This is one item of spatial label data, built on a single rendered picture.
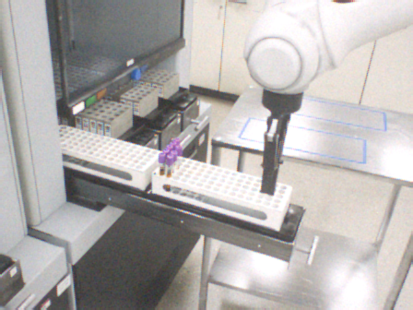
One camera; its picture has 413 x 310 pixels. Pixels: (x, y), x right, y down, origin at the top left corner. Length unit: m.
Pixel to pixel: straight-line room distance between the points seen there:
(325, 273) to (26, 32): 1.24
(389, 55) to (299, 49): 2.62
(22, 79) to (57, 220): 0.35
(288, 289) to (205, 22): 2.27
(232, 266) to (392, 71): 1.98
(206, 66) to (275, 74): 2.90
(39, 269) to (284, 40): 0.66
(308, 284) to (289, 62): 1.14
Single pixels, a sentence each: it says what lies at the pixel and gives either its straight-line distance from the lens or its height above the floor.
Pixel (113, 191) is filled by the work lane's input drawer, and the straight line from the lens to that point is 1.07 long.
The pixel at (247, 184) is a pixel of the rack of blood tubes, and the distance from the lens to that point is 1.02.
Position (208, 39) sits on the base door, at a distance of 3.43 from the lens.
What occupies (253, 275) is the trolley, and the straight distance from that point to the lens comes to 1.63.
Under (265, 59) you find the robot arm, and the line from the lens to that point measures 0.61.
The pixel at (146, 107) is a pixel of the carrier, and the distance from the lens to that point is 1.36.
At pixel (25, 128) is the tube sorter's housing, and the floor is 0.98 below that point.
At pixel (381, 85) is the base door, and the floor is 0.37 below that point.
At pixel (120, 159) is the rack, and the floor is 0.86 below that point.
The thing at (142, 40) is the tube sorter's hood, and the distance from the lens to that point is 1.27.
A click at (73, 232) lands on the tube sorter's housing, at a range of 1.07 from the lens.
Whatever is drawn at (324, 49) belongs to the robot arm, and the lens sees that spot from 0.64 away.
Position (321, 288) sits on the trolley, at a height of 0.28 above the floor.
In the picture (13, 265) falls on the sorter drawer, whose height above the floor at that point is 0.81.
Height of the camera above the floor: 1.42
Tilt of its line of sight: 30 degrees down
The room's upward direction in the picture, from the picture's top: 4 degrees clockwise
